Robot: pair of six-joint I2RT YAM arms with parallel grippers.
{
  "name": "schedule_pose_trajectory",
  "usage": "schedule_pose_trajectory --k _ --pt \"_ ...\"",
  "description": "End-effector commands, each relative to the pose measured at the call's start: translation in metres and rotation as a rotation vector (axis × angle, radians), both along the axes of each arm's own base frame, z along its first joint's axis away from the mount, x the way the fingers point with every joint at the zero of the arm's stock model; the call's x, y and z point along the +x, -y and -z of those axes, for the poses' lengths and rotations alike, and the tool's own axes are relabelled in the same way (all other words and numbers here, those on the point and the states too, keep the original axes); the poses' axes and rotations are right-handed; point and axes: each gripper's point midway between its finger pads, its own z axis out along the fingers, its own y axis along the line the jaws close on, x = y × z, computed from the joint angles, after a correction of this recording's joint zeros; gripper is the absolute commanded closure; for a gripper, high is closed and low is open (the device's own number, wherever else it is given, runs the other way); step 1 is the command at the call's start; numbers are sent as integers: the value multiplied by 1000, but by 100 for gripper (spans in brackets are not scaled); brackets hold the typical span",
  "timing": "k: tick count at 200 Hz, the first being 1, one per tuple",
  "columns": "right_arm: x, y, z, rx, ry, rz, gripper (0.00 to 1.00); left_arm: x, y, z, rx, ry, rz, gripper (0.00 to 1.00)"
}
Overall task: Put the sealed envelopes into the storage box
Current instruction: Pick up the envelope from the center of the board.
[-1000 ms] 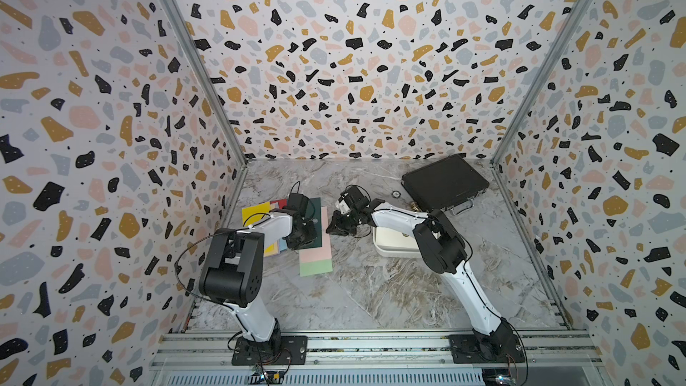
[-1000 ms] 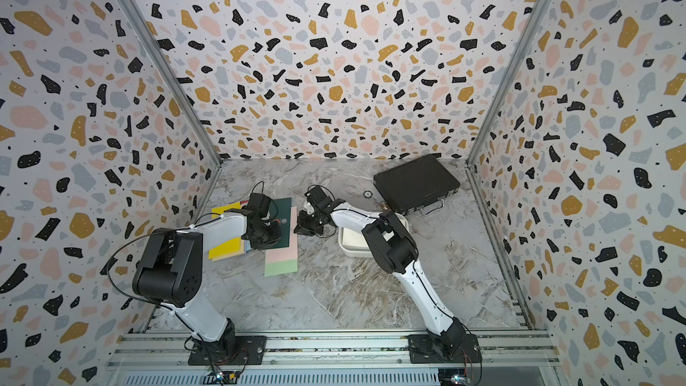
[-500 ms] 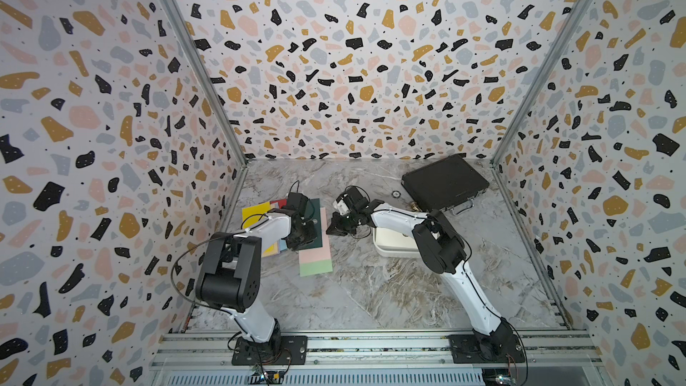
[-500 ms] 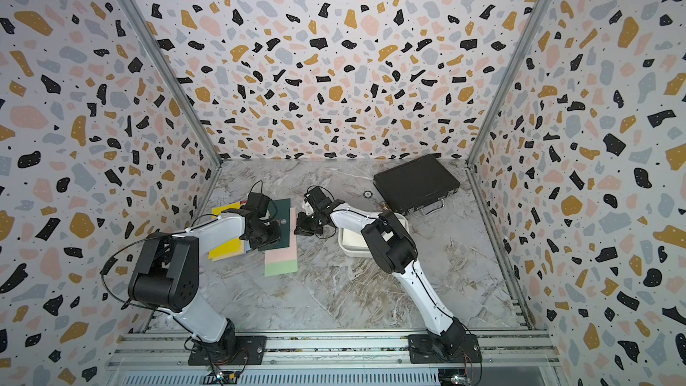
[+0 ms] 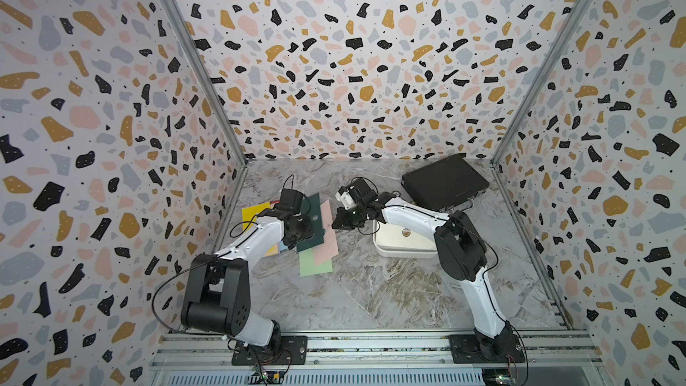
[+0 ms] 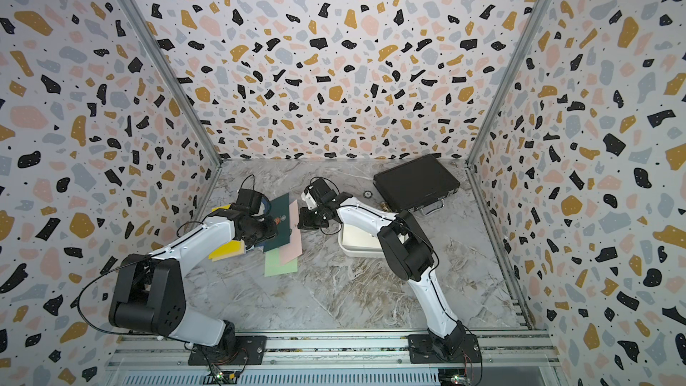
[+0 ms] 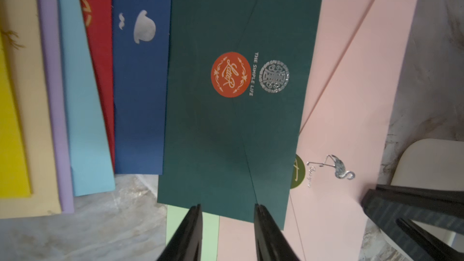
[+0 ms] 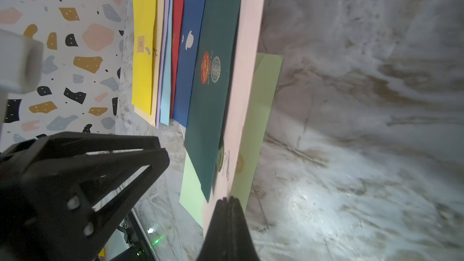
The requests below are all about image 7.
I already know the tan envelope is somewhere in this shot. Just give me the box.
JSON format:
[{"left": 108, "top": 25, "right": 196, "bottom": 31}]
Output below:
[{"left": 1, "top": 0, "right": 62, "bottom": 219}]

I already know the purple envelope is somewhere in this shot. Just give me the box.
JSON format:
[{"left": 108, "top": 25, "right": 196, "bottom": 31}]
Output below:
[{"left": 38, "top": 0, "right": 74, "bottom": 214}]

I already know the light blue envelope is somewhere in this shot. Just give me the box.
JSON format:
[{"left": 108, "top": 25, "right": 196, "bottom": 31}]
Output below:
[{"left": 58, "top": 0, "right": 115, "bottom": 196}]

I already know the light green envelope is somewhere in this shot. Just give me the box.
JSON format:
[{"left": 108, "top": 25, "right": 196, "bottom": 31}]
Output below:
[{"left": 166, "top": 205, "right": 219, "bottom": 261}]

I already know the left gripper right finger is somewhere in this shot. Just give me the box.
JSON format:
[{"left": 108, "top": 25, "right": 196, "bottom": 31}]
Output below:
[{"left": 254, "top": 204, "right": 299, "bottom": 261}]

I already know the yellow envelope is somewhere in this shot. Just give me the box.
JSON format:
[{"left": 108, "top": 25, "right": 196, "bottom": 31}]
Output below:
[{"left": 1, "top": 41, "right": 31, "bottom": 198}]

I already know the white storage box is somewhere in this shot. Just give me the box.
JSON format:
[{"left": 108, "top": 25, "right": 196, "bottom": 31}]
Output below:
[{"left": 384, "top": 138, "right": 464, "bottom": 258}]

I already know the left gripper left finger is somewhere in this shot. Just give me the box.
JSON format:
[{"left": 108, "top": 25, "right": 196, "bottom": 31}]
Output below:
[{"left": 157, "top": 204, "right": 203, "bottom": 261}]

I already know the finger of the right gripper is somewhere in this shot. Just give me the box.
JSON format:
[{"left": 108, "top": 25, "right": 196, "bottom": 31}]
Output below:
[
  {"left": 396, "top": 218, "right": 464, "bottom": 261},
  {"left": 361, "top": 185, "right": 464, "bottom": 234}
]

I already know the dark green envelope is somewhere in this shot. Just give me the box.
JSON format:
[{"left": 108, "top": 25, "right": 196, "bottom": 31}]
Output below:
[{"left": 158, "top": 0, "right": 322, "bottom": 227}]

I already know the pink envelope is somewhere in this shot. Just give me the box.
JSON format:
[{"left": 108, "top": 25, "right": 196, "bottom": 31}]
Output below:
[{"left": 216, "top": 0, "right": 422, "bottom": 261}]

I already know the red envelope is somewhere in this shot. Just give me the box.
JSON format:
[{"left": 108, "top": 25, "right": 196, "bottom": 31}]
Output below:
[{"left": 80, "top": 0, "right": 115, "bottom": 164}]

